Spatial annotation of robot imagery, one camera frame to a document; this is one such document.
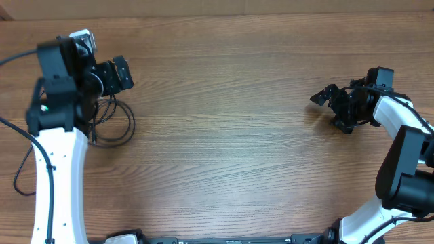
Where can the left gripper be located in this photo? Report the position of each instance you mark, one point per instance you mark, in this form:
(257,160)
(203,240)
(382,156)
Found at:
(115,86)

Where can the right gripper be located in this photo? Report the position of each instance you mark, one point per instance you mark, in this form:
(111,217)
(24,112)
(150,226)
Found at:
(347,123)

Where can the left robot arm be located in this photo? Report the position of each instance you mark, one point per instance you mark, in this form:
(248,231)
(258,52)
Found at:
(63,107)

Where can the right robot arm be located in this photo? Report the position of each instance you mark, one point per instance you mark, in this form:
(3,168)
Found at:
(403,193)

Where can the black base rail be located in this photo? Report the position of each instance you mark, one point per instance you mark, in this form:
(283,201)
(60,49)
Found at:
(141,238)

